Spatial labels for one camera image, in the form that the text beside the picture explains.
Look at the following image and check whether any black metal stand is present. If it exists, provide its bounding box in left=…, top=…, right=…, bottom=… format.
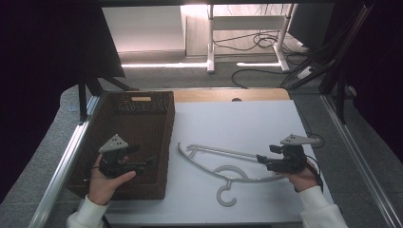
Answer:
left=317, top=3, right=376, bottom=125
left=77, top=73, right=138, bottom=124

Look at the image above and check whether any person's right hand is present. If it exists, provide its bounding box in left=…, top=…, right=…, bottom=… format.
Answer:
left=278, top=159, right=319, bottom=194

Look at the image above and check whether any white power strip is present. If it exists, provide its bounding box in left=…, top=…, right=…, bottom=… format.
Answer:
left=297, top=65, right=316, bottom=81

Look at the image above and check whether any black floor cable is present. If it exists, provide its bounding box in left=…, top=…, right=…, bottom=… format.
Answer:
left=230, top=67, right=288, bottom=90

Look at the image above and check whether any white table sheet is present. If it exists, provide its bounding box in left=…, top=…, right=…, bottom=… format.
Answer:
left=104, top=99, right=336, bottom=224

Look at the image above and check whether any aluminium rail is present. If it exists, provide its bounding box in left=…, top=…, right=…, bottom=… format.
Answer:
left=28, top=94, right=103, bottom=228
left=320, top=94, right=403, bottom=228

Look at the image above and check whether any black gripper strap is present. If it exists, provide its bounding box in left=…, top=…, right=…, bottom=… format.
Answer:
left=305, top=154, right=325, bottom=194

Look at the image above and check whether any dark panel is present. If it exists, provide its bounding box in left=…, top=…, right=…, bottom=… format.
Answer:
left=56, top=0, right=125, bottom=81

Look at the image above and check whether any tangle of black floor cables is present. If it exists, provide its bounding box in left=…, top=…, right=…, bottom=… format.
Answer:
left=212, top=28, right=308, bottom=54

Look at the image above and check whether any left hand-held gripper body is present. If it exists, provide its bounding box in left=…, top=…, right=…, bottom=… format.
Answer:
left=98, top=133, right=138, bottom=179

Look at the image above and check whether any brown woven basket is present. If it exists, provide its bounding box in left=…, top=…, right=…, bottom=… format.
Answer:
left=66, top=90, right=177, bottom=201

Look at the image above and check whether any person's left hand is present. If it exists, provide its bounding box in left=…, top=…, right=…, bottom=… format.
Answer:
left=87, top=153, right=138, bottom=206

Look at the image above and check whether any white desk frame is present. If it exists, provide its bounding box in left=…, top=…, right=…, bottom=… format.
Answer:
left=205, top=3, right=299, bottom=75

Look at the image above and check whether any grey clothes hanger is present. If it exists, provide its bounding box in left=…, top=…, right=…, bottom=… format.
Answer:
left=177, top=142, right=288, bottom=208

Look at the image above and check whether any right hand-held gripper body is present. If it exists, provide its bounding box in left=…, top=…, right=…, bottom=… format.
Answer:
left=267, top=133, right=321, bottom=174

